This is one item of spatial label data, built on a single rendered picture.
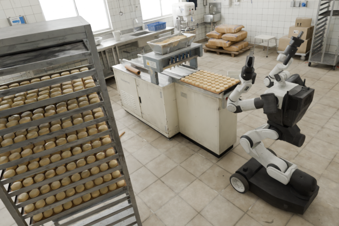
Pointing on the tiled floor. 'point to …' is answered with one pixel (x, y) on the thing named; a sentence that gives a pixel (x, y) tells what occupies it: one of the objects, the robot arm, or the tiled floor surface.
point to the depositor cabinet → (149, 99)
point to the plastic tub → (234, 74)
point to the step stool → (266, 42)
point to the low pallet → (227, 50)
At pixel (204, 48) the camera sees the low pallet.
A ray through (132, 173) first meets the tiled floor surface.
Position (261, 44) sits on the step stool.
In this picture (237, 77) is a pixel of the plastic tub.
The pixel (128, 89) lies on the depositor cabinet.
